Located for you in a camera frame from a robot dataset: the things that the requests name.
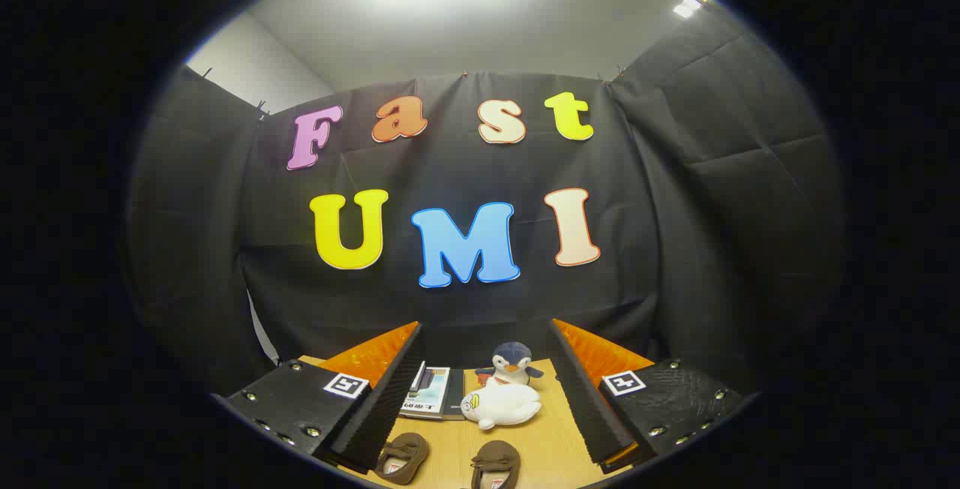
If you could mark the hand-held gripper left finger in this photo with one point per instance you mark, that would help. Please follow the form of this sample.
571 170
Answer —
390 399

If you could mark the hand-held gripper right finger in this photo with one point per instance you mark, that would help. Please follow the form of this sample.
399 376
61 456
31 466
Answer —
585 399

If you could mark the brown fuzzy shoe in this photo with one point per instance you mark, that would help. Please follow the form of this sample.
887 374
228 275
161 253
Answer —
405 450
496 457

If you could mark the white titled book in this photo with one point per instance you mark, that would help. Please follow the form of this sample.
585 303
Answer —
424 405

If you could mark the blue picture cover book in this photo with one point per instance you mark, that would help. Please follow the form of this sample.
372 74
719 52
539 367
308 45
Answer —
433 380

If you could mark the black book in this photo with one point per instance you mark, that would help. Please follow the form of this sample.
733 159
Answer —
456 391

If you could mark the grey penguin plush toy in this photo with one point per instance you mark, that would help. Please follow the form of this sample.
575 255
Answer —
512 360

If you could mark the white duck plush toy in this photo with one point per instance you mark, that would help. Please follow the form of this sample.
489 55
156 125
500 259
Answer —
502 403

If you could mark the black backdrop cloth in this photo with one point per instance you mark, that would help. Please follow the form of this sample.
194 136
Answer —
450 166

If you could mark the small ceiling light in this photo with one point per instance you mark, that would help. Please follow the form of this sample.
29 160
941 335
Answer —
686 7

